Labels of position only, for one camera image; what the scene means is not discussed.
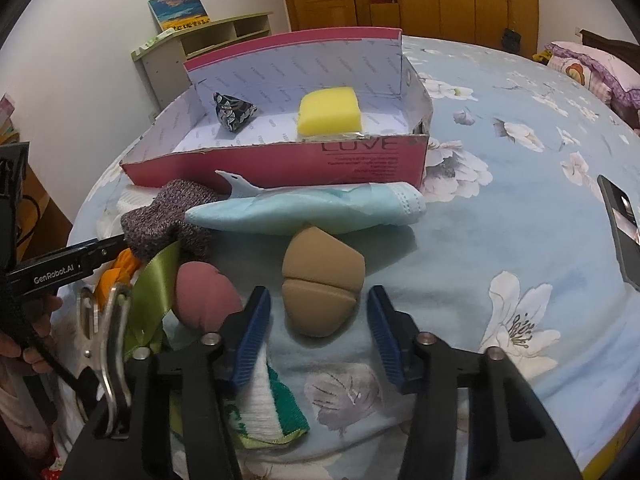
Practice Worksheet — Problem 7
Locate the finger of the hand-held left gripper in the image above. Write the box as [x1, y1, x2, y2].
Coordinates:
[5, 234, 130, 295]

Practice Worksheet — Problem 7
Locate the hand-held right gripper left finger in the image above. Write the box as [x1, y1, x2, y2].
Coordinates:
[60, 286, 273, 480]

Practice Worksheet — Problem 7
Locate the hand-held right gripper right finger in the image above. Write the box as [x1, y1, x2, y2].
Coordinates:
[366, 285, 583, 480]

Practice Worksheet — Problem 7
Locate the green and white sock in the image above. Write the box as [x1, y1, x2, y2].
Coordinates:
[220, 350, 311, 448]

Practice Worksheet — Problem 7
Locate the orange knit sock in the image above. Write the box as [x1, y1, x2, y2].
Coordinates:
[94, 249, 143, 311]

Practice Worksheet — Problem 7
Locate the tan foam pad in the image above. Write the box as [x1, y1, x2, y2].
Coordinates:
[281, 226, 366, 292]
[281, 280, 359, 338]

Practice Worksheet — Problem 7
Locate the green satin ribbon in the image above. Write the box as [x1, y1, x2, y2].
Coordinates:
[125, 240, 183, 361]

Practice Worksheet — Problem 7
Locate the grey knit sock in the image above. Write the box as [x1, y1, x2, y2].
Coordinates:
[121, 179, 221, 263]

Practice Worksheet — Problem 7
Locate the blue face mask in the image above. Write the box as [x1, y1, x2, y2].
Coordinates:
[185, 170, 427, 236]

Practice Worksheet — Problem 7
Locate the white cardboard box red edge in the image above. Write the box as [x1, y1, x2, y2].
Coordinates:
[120, 27, 433, 196]

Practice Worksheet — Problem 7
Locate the person's left forearm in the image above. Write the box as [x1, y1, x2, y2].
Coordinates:
[0, 360, 53, 466]

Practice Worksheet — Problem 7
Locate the person's left hand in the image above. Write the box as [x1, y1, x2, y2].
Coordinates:
[0, 294, 63, 376]

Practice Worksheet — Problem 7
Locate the wooden bedside cabinet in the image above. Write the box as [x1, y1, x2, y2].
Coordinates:
[15, 165, 73, 261]

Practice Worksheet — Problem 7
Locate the pink makeup sponge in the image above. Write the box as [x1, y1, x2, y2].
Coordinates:
[172, 261, 243, 333]

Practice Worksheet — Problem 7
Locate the floral blue bed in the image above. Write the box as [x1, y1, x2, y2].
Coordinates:
[65, 35, 640, 480]

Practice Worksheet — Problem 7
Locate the beige shelf unit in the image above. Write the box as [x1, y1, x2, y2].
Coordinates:
[131, 11, 274, 126]

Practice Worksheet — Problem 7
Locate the green and white carton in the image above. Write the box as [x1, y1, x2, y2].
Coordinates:
[142, 29, 173, 51]

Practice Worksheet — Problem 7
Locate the dark floral triangular pouch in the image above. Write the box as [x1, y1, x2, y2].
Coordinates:
[212, 91, 257, 133]

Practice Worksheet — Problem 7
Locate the yellow sponge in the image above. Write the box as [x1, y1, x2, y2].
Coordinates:
[297, 87, 363, 138]

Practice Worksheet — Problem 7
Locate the landscape painting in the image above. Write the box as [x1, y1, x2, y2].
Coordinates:
[148, 0, 211, 32]

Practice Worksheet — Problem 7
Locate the black mobile phone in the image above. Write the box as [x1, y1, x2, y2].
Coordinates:
[597, 175, 640, 291]

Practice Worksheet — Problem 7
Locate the pink ruffled pillow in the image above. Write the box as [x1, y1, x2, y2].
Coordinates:
[545, 41, 640, 111]

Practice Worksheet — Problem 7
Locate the black cable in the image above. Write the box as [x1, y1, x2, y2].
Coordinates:
[0, 280, 83, 393]

